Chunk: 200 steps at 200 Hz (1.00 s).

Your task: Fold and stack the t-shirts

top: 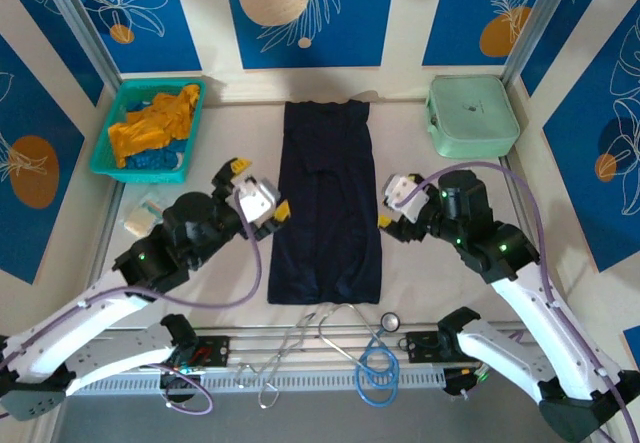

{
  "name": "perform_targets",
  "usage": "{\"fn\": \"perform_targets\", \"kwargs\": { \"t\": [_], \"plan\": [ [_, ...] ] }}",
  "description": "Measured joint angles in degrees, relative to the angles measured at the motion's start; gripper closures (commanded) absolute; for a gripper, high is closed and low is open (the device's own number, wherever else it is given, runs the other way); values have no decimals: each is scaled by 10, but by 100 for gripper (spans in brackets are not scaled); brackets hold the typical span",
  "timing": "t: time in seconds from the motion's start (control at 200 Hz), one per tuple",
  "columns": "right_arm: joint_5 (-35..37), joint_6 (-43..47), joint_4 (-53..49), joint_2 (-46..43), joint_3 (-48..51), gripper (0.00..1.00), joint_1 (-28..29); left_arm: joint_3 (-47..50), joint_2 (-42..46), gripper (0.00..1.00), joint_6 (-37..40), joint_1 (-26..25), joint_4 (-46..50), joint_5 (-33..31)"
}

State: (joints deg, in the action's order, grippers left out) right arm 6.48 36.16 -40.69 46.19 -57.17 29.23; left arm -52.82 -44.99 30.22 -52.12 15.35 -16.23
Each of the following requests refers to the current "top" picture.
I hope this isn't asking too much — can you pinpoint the navy t-shirt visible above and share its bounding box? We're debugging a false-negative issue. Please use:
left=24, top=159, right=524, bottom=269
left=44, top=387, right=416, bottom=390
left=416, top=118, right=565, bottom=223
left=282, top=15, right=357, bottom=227
left=266, top=98, right=384, bottom=306

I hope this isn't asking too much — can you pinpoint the clear plastic packet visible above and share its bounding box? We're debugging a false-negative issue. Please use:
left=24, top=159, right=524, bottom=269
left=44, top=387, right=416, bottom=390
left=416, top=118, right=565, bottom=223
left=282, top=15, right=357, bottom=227
left=121, top=192, right=169, bottom=238

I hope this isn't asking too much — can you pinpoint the teal plastic basket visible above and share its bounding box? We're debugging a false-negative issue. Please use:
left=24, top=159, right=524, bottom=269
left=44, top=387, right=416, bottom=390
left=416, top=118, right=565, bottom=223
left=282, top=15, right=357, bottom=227
left=88, top=78, right=207, bottom=184

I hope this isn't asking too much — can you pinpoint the white table cover cloth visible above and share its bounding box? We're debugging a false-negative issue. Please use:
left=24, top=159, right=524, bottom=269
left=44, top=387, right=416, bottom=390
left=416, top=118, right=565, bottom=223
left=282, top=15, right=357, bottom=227
left=89, top=100, right=566, bottom=329

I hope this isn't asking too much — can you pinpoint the mint green zip case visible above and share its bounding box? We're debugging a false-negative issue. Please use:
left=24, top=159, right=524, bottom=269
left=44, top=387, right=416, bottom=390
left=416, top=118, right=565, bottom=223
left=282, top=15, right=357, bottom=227
left=424, top=75, right=521, bottom=160

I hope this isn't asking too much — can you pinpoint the yellow t-shirt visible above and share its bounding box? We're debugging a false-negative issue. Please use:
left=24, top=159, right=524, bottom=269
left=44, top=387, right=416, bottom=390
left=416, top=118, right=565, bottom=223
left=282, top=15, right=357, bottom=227
left=108, top=84, right=201, bottom=168

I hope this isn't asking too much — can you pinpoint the blue tube stethoscope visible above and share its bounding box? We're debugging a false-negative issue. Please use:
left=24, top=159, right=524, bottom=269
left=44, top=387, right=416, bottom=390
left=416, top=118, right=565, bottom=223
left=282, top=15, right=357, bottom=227
left=318, top=302, right=402, bottom=408

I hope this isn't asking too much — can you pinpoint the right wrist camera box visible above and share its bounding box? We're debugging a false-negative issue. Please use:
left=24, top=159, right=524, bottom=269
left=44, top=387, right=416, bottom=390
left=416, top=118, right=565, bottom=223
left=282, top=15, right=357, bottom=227
left=382, top=173, right=436, bottom=224

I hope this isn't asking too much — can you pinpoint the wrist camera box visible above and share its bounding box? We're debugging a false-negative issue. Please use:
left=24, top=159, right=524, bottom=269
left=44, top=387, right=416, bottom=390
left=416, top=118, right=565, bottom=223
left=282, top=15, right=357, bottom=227
left=382, top=173, right=436, bottom=224
left=233, top=175, right=279, bottom=224

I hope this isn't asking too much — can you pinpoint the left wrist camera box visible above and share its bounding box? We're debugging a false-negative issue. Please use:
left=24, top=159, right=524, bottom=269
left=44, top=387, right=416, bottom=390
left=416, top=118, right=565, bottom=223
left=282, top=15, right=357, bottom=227
left=233, top=175, right=279, bottom=224

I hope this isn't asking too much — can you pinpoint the thin grey wire loop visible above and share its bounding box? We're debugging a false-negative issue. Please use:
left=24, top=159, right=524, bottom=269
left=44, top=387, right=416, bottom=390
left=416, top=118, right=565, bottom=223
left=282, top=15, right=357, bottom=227
left=233, top=305, right=319, bottom=409

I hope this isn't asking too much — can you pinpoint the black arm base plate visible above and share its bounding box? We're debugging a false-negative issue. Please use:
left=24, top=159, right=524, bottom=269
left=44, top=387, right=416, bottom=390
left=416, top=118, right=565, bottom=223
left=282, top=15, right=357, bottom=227
left=399, top=330, right=451, bottom=364
left=169, top=335, right=231, bottom=370

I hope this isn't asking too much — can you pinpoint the aluminium frame rail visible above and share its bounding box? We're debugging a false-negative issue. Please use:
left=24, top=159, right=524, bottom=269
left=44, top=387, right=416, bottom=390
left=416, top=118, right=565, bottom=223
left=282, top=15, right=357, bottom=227
left=64, top=325, right=591, bottom=377

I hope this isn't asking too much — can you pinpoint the blue floral wall poster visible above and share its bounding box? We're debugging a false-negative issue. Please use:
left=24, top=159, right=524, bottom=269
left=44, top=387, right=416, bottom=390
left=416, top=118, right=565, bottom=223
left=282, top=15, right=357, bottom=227
left=0, top=32, right=86, bottom=284
left=519, top=0, right=616, bottom=97
left=221, top=0, right=399, bottom=70
left=59, top=0, right=204, bottom=74
left=0, top=0, right=106, bottom=109
left=422, top=0, right=556, bottom=68
left=542, top=10, right=640, bottom=274

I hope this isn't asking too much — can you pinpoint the black controller with wires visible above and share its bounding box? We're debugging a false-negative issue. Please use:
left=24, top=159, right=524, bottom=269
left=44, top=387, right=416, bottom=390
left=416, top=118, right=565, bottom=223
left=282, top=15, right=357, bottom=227
left=442, top=365, right=489, bottom=398
left=158, top=366, right=206, bottom=402

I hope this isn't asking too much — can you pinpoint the slotted grey cable duct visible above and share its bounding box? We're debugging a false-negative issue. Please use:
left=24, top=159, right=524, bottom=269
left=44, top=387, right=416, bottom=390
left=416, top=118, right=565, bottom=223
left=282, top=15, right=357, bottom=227
left=74, top=370, right=449, bottom=397

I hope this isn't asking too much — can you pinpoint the aluminium corner post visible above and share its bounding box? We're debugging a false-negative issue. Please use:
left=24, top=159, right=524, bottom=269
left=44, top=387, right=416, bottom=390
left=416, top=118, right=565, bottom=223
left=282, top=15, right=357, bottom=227
left=37, top=0, right=124, bottom=84
left=502, top=0, right=584, bottom=89

